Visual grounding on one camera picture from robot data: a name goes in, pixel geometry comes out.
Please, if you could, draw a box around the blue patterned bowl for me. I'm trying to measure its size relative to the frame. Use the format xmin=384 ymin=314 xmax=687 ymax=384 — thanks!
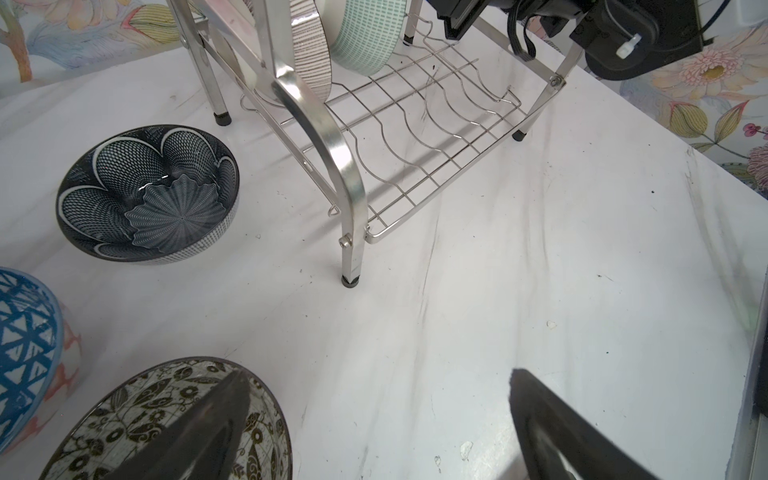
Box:
xmin=1 ymin=267 xmax=82 ymax=455

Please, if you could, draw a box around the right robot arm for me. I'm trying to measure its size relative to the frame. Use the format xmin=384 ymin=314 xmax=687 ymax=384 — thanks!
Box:
xmin=430 ymin=0 xmax=714 ymax=81

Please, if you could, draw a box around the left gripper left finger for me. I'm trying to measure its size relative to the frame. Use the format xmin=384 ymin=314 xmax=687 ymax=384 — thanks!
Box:
xmin=108 ymin=371 xmax=250 ymax=479

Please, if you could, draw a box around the steel wire dish rack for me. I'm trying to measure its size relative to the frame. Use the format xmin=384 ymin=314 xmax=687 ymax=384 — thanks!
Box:
xmin=170 ymin=1 xmax=584 ymax=288

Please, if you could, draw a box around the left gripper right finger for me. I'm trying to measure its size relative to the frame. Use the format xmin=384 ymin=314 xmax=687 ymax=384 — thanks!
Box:
xmin=509 ymin=369 xmax=654 ymax=479

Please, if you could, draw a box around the mint green bowl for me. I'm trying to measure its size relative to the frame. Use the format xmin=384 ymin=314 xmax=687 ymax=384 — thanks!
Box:
xmin=316 ymin=0 xmax=408 ymax=76

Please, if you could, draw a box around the dark petal pattern bowl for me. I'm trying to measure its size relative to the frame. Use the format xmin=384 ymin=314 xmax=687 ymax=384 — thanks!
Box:
xmin=55 ymin=124 xmax=240 ymax=264

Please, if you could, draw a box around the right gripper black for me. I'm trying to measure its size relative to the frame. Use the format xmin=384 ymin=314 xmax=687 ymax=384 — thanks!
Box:
xmin=428 ymin=0 xmax=576 ymax=40

